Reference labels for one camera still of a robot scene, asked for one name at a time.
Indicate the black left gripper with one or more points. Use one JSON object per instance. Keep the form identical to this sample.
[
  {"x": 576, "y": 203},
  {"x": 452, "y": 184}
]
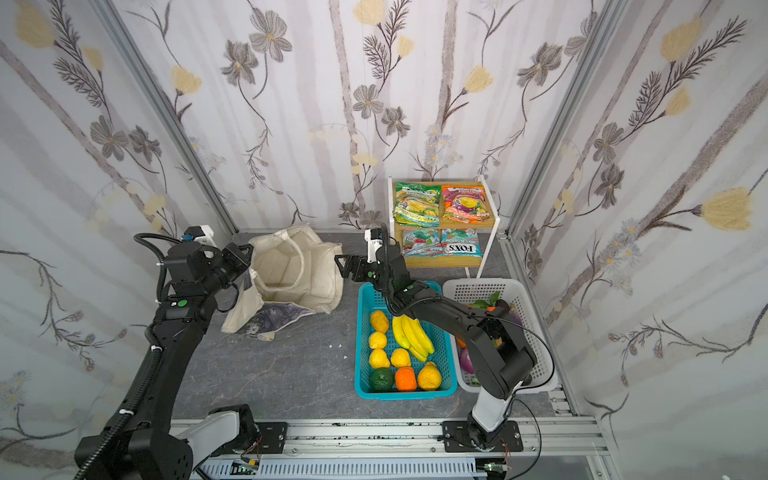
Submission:
[{"x": 227, "y": 262}]

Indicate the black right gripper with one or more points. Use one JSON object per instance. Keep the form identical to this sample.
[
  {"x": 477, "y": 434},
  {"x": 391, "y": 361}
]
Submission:
[{"x": 363, "y": 265}]

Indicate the cream canvas tote bag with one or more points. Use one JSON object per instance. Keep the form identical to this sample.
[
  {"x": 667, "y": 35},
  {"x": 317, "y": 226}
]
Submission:
[{"x": 292, "y": 275}]

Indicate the yellow banana bunch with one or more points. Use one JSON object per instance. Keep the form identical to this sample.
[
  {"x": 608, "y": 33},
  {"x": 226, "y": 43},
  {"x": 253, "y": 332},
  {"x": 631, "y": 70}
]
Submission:
[{"x": 410, "y": 335}]

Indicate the green snack bag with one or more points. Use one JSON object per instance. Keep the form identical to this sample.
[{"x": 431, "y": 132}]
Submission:
[{"x": 417, "y": 205}]

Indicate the yellow lemon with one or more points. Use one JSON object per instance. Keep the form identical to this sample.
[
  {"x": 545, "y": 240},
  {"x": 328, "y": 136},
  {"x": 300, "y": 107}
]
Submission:
[
  {"x": 378, "y": 359},
  {"x": 400, "y": 358},
  {"x": 377, "y": 340},
  {"x": 379, "y": 321}
]

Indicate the orange fruit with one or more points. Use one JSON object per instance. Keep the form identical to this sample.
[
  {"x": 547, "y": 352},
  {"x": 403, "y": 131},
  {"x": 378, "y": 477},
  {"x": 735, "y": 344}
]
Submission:
[{"x": 405, "y": 379}]

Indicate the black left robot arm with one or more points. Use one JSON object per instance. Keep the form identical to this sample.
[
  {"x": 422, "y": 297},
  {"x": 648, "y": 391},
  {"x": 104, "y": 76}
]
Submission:
[{"x": 137, "y": 443}]

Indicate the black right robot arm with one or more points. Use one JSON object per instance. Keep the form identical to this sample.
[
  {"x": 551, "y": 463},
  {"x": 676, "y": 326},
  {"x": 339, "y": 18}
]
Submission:
[{"x": 498, "y": 347}]

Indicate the red green candy bag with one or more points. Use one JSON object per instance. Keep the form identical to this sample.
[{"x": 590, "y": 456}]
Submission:
[{"x": 422, "y": 243}]

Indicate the Fox's candy bag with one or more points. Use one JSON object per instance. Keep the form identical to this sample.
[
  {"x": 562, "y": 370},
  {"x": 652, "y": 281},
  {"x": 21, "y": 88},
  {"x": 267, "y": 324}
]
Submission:
[{"x": 461, "y": 242}]

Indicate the orange snack bag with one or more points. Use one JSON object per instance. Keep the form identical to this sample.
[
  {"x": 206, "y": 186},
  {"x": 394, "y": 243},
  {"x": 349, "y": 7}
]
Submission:
[{"x": 465, "y": 204}]

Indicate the yellow lemon top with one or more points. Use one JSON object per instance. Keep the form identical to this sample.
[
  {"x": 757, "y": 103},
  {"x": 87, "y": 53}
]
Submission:
[{"x": 379, "y": 321}]

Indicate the white wooden shelf rack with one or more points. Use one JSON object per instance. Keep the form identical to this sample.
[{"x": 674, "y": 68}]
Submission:
[{"x": 473, "y": 267}]

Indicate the teal plastic basket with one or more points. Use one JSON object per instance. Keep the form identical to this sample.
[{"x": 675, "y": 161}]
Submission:
[{"x": 370, "y": 300}]

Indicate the green avocado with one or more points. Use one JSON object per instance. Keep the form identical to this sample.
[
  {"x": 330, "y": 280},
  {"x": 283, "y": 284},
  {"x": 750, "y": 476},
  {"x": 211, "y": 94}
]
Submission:
[{"x": 381, "y": 380}]

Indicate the white plastic basket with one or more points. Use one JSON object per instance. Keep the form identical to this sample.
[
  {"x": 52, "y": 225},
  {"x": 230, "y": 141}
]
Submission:
[{"x": 522, "y": 320}]

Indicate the large yellow citrus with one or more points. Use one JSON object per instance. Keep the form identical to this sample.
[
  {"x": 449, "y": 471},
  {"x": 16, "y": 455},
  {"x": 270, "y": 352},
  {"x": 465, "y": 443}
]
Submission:
[{"x": 429, "y": 377}]

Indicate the purple onion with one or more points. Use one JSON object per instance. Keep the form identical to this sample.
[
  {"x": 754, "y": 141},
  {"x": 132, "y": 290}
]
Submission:
[{"x": 465, "y": 362}]

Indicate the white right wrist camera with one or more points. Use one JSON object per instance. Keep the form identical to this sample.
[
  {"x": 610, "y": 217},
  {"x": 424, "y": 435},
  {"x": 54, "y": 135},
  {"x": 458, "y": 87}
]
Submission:
[{"x": 375, "y": 238}]

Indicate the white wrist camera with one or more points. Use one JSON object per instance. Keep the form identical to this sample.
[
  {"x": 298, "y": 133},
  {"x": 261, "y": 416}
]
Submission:
[
  {"x": 375, "y": 238},
  {"x": 202, "y": 234}
]

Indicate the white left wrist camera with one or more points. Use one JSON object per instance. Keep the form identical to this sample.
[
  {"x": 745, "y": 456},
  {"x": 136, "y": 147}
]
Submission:
[{"x": 202, "y": 234}]

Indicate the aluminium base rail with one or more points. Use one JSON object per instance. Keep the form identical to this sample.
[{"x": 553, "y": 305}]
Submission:
[{"x": 529, "y": 448}]

